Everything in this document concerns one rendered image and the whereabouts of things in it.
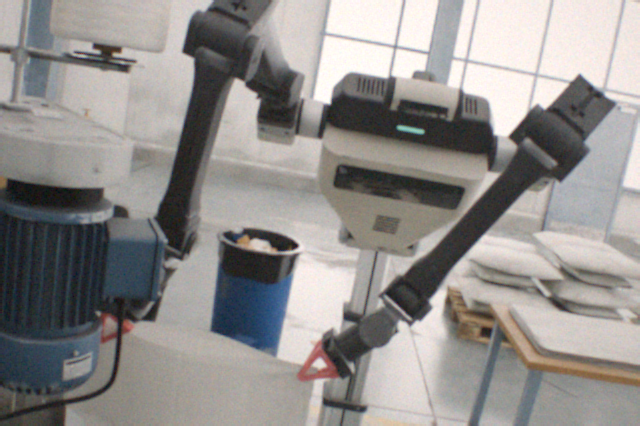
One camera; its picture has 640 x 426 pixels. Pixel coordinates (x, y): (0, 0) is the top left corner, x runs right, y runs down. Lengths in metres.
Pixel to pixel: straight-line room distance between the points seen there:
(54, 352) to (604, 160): 9.30
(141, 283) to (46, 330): 0.13
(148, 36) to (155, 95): 8.56
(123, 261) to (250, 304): 2.58
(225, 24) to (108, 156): 0.29
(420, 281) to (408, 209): 0.45
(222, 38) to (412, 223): 0.80
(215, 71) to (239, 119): 8.25
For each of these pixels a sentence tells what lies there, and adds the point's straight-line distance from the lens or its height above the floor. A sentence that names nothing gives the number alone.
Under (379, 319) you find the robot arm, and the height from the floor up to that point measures 1.17.
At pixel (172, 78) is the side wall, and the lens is 9.41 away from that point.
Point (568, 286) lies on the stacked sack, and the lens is 4.72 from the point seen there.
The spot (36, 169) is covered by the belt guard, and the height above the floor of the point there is 1.38.
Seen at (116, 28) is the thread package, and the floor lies 1.55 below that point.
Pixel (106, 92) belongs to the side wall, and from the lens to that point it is 9.70.
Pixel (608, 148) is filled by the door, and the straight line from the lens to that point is 9.82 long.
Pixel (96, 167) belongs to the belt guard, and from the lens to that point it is 0.77.
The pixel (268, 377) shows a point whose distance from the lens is 1.21.
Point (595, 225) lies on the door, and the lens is 9.94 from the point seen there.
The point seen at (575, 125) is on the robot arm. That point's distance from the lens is 1.02.
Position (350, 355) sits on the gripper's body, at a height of 1.07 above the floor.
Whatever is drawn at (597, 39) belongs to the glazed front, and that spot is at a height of 2.86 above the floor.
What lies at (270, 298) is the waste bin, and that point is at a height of 0.39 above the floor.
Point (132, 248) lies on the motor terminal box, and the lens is 0.83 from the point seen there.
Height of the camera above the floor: 1.53
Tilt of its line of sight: 11 degrees down
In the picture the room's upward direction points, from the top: 10 degrees clockwise
